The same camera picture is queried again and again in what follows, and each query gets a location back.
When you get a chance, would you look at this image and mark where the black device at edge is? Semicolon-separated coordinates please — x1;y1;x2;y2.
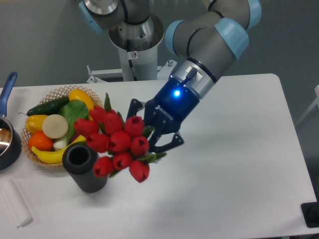
301;202;319;228

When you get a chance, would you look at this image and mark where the red tulip bouquet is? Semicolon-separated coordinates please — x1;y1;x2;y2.
73;96;166;183

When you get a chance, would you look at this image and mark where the woven wicker basket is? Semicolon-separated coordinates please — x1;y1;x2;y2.
20;86;102;168

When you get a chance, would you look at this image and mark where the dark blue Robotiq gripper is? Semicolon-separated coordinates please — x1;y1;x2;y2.
127;77;199;152

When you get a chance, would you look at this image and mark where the green bok choy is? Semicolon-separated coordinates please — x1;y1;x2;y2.
53;100;88;151

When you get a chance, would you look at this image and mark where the dark pot blue handle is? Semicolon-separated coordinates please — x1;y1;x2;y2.
0;72;21;170

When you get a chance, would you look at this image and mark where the yellow banana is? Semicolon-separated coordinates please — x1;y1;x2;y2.
31;146;67;164

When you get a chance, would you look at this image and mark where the black ribbed vase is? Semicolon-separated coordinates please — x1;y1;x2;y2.
62;142;108;193

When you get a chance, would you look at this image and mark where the cream round onion slice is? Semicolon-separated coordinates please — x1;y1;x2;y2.
42;115;68;139

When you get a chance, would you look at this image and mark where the yellow bell pepper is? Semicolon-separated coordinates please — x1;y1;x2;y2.
25;115;48;134

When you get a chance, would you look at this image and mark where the orange fruit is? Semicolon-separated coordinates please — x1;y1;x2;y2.
28;132;53;151

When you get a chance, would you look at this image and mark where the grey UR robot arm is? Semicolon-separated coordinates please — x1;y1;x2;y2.
79;0;262;153

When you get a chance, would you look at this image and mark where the white metal frame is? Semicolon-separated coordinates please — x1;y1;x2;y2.
86;59;177;84

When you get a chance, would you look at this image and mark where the yellow squash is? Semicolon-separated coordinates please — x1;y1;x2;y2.
68;89;95;120

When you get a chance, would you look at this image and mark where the white folded cloth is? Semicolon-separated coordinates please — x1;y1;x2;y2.
0;179;33;228

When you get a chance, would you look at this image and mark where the dark green cucumber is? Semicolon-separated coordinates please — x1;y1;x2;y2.
19;97;69;117

